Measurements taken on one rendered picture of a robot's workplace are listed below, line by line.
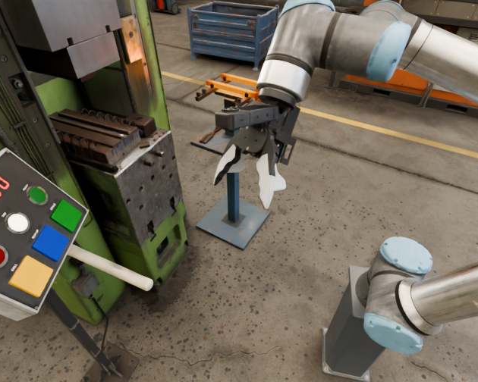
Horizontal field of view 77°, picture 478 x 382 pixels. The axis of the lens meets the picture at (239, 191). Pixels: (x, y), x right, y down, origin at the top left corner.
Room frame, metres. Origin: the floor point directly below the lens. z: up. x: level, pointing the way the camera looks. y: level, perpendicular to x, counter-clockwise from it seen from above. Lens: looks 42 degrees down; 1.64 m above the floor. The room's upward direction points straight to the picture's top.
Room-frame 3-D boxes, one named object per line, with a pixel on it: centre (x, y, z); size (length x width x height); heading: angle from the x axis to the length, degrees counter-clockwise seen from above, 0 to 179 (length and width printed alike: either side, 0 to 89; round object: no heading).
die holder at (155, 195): (1.18, 0.65, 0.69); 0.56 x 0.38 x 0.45; 66
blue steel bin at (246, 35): (5.13, 0.09, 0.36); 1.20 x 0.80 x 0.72; 64
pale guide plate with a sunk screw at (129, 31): (1.38, 0.46, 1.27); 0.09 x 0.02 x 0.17; 156
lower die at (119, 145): (1.13, 0.67, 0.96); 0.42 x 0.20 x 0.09; 66
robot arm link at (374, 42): (0.55, -0.22, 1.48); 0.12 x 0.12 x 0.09; 64
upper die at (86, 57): (1.13, 0.67, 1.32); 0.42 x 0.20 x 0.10; 66
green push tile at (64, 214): (0.60, 0.50, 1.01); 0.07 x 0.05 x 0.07; 1
